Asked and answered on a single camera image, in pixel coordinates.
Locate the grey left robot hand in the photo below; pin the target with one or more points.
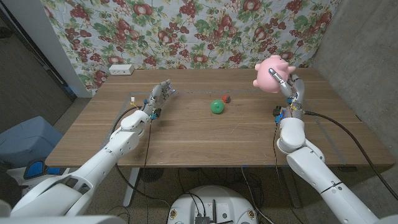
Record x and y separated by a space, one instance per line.
157 97

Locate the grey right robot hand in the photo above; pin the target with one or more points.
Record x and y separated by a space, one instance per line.
295 95

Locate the pink plastic piggy bank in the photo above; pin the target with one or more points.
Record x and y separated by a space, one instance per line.
264 81

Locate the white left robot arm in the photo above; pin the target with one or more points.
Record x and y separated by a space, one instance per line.
102 158

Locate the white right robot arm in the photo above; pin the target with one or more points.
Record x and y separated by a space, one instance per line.
311 174

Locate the green ball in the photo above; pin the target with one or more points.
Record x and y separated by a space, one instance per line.
217 106

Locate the small red brown ball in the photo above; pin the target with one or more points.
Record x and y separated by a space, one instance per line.
226 99

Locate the white power strip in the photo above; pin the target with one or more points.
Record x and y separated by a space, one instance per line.
121 69

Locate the fruit print backdrop cloth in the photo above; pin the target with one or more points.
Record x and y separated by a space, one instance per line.
192 31

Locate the black round floor fan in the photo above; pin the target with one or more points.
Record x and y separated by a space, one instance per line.
150 174

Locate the white metal table leg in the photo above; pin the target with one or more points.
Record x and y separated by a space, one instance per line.
130 189

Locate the white robot torso base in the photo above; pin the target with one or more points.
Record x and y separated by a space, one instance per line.
224 199

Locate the black antenna stick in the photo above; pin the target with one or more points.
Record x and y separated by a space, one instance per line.
214 210

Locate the blue grey plastic bin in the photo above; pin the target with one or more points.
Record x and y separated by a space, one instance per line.
28 140

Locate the blue black pad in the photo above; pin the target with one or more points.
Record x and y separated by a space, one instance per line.
34 169

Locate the black bag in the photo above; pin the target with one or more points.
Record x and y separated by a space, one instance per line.
7 189

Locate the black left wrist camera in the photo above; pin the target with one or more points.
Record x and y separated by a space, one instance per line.
157 113

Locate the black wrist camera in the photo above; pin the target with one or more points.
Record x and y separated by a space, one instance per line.
276 111
157 113

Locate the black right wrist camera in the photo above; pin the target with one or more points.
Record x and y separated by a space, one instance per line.
276 111

